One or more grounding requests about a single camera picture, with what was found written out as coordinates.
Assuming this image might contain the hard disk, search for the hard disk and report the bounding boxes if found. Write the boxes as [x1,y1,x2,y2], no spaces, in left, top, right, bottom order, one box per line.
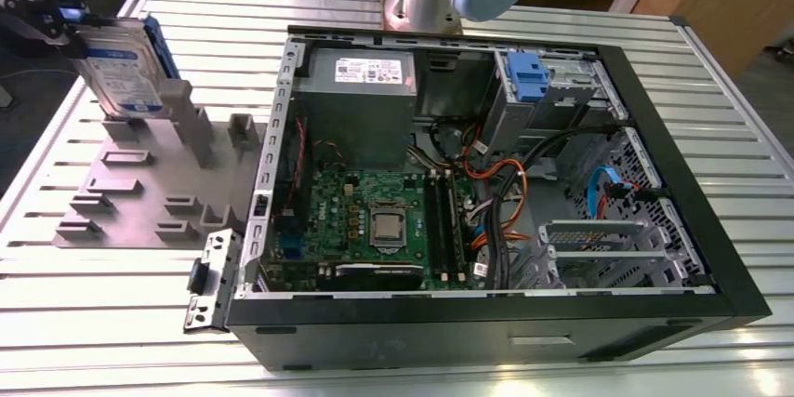
[58,6,183,120]

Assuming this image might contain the metal disk bay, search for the metal disk bay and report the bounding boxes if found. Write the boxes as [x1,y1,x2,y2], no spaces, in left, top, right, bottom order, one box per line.
[537,218,681,291]

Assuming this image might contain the grey plastic parts rack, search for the grey plastic parts rack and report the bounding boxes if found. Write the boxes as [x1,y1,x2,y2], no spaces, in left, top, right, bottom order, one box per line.
[53,79,274,252]

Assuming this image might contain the grey power supply unit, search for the grey power supply unit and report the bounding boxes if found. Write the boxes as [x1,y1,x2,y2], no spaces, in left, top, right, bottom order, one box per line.
[295,46,418,171]

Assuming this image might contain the green motherboard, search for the green motherboard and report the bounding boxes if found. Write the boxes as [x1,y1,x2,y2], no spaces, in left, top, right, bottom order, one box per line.
[258,168,492,292]

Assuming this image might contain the silver CPU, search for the silver CPU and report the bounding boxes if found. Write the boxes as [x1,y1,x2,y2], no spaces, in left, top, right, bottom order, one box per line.
[374,214,405,238]

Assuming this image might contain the metal CPU socket cover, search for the metal CPU socket cover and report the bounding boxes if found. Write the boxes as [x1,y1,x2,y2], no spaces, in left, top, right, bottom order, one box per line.
[367,202,412,254]

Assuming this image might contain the blue drive cage latch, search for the blue drive cage latch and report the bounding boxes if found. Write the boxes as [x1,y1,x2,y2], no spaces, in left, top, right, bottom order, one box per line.
[505,50,552,103]

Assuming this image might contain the black graphics card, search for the black graphics card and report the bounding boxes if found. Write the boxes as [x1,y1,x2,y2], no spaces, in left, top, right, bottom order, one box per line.
[315,262,428,291]

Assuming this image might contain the silver metal drive cage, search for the silver metal drive cage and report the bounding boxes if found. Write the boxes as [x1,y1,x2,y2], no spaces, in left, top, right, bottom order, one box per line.
[482,48,626,164]

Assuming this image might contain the black RAM slot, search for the black RAM slot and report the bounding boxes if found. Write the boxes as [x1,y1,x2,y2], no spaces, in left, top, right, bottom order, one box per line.
[426,171,450,280]
[445,173,468,277]

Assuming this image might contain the black open PC case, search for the black open PC case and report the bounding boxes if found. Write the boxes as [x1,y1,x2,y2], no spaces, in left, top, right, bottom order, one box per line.
[223,23,775,373]

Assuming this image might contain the red black twisted wire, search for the red black twisted wire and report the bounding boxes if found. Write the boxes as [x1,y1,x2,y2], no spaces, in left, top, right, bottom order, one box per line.
[291,113,310,190]

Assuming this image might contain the blue black bracket latch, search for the blue black bracket latch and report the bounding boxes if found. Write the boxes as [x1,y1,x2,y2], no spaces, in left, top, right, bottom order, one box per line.
[187,257,211,294]

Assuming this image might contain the metal expansion slot bracket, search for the metal expansion slot bracket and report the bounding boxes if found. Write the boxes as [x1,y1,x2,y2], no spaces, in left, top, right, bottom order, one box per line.
[183,228,245,334]

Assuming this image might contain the orange power wire bundle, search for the orange power wire bundle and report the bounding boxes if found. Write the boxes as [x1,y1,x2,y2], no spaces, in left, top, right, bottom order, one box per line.
[462,158,537,252]

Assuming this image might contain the black cable bundle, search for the black cable bundle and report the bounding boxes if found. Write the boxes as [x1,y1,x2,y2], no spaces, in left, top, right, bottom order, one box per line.
[484,121,622,290]

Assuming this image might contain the blue data wire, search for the blue data wire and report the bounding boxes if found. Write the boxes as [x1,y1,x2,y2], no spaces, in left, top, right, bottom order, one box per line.
[592,165,625,221]

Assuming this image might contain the multicolour disk power wire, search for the multicolour disk power wire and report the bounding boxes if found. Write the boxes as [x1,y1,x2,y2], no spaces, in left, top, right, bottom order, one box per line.
[610,180,669,205]

